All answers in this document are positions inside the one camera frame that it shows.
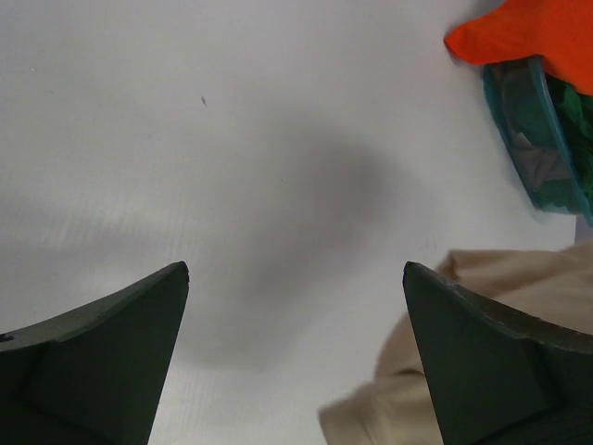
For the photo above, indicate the teal plastic laundry basket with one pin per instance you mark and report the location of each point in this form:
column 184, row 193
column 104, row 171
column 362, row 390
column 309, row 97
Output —
column 518, row 98

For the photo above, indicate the orange t shirt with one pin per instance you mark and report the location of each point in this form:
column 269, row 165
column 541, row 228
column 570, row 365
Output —
column 558, row 31

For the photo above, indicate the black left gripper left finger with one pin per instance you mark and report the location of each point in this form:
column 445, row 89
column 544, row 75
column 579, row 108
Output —
column 94, row 375

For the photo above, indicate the green t shirt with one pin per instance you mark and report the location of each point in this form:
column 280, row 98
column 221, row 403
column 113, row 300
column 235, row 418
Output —
column 574, row 112

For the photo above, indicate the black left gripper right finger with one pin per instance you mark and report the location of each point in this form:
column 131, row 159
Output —
column 497, row 375

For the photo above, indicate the beige t shirt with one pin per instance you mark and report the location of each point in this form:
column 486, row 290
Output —
column 396, row 406

